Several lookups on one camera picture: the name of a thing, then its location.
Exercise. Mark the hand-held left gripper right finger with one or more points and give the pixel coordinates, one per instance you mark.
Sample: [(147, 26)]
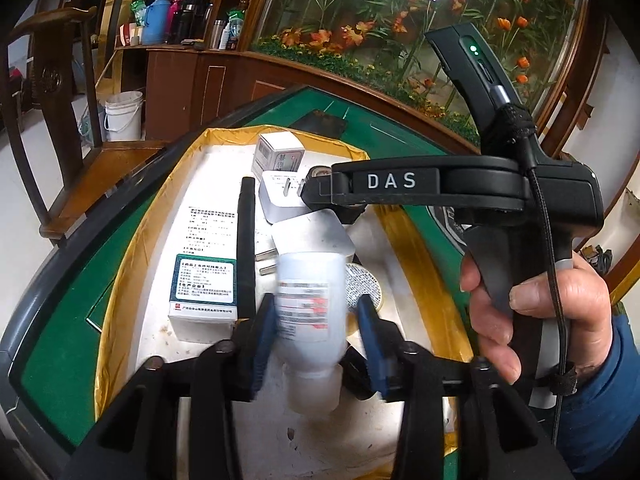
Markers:
[(372, 347)]

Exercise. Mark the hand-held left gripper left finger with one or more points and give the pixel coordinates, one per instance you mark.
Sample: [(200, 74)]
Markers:
[(262, 345)]

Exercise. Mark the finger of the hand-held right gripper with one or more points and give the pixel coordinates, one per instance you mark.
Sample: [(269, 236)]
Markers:
[(317, 192)]

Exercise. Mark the white power adapter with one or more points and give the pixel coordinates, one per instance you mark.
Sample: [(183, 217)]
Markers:
[(277, 200)]

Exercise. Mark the white labelled plastic bottle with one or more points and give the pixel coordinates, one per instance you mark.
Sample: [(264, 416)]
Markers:
[(310, 310)]

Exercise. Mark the white box with yellow lining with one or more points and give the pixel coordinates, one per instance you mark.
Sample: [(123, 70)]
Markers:
[(127, 260)]

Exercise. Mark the person's right forearm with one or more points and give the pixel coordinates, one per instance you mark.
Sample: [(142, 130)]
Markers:
[(600, 410)]

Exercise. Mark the person's right hand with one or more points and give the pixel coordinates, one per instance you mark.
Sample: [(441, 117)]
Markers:
[(585, 305)]

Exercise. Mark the silver grey power adapter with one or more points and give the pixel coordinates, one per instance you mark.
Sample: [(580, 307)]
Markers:
[(310, 235)]

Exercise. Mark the small white carton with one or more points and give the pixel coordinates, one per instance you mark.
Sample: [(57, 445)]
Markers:
[(272, 152)]

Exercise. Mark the round tin with printed lid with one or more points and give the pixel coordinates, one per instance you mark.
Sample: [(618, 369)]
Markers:
[(362, 282)]

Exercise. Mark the black smartphone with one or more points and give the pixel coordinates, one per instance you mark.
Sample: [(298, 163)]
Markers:
[(322, 122)]

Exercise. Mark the black stick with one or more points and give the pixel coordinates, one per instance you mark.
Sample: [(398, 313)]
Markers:
[(246, 240)]

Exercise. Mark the long white medicine box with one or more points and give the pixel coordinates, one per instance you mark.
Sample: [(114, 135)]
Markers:
[(205, 280)]

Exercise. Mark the wooden side cabinet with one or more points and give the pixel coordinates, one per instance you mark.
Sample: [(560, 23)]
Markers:
[(200, 90)]

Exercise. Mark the green packet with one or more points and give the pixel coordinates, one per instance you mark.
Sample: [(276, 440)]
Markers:
[(236, 27), (138, 12)]

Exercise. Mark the steel cup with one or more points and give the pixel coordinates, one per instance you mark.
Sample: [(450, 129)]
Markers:
[(217, 35)]

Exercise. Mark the dark wooden chair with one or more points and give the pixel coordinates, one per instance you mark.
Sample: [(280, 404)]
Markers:
[(115, 170)]

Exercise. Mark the white plastic bucket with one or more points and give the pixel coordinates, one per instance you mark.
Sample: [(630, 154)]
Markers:
[(122, 115)]

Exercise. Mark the black thermos jug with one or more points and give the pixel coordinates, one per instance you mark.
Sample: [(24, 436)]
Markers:
[(187, 20)]

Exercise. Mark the blue thermos jug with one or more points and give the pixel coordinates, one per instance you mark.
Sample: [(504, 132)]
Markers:
[(156, 20)]

